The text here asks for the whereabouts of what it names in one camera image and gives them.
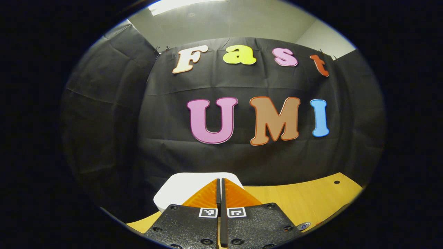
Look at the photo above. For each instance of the white desktop garbage bin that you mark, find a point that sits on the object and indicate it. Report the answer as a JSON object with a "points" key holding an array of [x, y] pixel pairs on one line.
{"points": [[187, 186]]}

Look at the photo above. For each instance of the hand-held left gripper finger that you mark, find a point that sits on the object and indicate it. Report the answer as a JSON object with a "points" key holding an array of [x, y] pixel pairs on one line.
{"points": [[218, 197], [223, 207]]}

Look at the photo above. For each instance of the ceiling light panel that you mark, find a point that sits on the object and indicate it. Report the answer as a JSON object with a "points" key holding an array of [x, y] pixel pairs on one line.
{"points": [[183, 5]]}

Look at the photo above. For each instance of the wooden desktop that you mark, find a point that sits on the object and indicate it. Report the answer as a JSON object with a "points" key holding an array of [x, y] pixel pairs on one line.
{"points": [[304, 200]]}

